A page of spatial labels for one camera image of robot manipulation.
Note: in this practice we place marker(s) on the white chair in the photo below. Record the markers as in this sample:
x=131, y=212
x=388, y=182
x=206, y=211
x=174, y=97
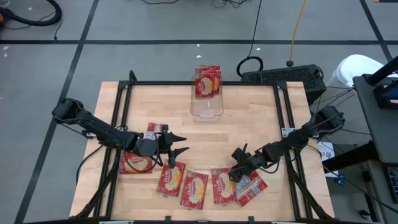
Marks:
x=354, y=67

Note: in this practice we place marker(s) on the black monitor mount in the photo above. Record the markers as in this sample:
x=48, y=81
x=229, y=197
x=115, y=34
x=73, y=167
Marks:
x=385, y=93

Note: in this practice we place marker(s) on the clear plastic basket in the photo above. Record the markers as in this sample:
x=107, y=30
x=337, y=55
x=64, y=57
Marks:
x=206, y=109

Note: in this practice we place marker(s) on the blue tag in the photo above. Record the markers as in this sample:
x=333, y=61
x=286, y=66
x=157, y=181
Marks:
x=340, y=180

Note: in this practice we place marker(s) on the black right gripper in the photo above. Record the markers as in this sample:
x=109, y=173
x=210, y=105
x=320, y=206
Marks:
x=252, y=161

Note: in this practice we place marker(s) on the white paper sheet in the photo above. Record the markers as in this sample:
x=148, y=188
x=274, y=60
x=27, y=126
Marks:
x=326, y=155

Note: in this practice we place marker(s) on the black computer mouse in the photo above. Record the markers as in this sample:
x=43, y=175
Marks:
x=363, y=214

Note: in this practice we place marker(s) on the black computer case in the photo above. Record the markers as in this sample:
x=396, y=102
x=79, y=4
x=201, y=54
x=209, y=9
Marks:
x=280, y=76

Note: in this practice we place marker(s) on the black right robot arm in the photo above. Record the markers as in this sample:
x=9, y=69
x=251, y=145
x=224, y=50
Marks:
x=298, y=138

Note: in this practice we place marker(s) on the grey desk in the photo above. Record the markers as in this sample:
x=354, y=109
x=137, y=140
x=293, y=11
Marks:
x=379, y=133

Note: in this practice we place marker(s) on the black aluminium table frame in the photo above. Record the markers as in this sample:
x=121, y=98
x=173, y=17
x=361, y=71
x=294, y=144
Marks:
x=155, y=83

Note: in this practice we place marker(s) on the dark keyboard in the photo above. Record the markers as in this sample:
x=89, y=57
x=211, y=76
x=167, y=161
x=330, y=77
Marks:
x=394, y=183

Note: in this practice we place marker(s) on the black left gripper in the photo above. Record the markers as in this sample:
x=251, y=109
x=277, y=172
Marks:
x=164, y=144

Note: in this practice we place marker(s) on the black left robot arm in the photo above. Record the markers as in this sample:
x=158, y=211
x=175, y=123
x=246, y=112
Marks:
x=102, y=132

